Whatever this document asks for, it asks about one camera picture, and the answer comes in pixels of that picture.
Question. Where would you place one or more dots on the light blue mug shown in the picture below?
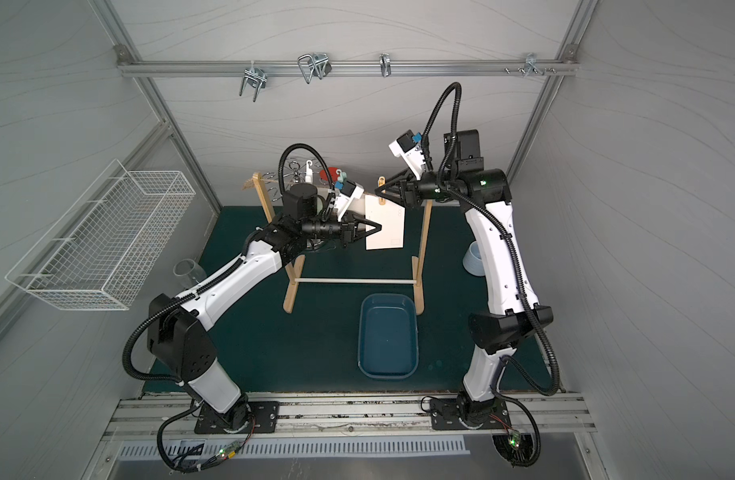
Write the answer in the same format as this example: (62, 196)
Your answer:
(472, 261)

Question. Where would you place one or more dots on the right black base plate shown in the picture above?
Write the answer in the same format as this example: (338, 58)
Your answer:
(447, 415)

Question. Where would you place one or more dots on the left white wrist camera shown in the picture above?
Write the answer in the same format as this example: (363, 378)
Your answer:
(347, 192)

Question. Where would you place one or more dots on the metal stand with hooks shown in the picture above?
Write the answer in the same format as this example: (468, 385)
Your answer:
(293, 172)

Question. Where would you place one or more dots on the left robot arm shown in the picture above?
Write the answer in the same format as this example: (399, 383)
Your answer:
(173, 344)

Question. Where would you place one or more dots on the white wire basket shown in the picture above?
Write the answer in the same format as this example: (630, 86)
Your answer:
(98, 254)

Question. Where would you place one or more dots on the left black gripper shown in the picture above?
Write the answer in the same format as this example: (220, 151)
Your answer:
(346, 228)

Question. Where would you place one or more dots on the red round disc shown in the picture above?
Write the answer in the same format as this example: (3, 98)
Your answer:
(332, 174)

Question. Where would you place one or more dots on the metal clamp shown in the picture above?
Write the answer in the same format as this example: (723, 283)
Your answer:
(314, 65)
(254, 80)

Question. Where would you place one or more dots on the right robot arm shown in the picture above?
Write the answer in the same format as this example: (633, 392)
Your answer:
(442, 163)

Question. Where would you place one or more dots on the right metal bracket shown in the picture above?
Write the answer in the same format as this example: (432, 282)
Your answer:
(530, 67)

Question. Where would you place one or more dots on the white clothespin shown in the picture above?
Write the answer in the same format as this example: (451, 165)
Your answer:
(308, 176)

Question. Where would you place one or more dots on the white postcard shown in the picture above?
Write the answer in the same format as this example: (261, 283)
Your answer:
(391, 218)

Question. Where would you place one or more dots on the middle metal clamp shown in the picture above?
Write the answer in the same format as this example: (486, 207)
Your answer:
(314, 65)

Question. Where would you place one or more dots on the clear glass cup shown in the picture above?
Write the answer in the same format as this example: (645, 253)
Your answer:
(188, 273)

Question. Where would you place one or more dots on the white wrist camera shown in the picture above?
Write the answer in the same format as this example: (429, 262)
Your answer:
(408, 147)
(347, 192)

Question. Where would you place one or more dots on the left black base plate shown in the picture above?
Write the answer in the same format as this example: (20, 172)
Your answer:
(259, 417)

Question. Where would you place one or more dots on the blue plastic tray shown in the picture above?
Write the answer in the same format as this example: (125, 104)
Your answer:
(388, 337)

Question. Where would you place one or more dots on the green table mat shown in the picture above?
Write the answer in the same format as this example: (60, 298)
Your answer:
(314, 349)

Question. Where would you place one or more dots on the wooden drying rack frame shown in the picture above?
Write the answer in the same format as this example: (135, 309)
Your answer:
(294, 271)

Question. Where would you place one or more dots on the left metal clamp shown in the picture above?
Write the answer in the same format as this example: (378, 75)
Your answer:
(254, 80)

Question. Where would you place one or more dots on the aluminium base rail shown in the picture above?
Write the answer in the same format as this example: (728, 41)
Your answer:
(345, 415)

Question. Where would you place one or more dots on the small metal bracket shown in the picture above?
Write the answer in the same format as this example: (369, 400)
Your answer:
(385, 65)

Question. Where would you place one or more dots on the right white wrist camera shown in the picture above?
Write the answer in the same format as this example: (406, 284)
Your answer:
(408, 147)

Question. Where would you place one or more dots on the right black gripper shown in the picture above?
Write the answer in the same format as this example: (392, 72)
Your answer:
(407, 193)

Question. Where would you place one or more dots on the yellow wooden clothespin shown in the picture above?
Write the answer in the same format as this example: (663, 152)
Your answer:
(380, 183)

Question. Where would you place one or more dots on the aluminium cross bar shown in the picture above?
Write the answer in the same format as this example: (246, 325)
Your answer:
(340, 68)

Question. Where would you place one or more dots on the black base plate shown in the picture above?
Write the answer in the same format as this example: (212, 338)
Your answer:
(447, 415)
(259, 417)

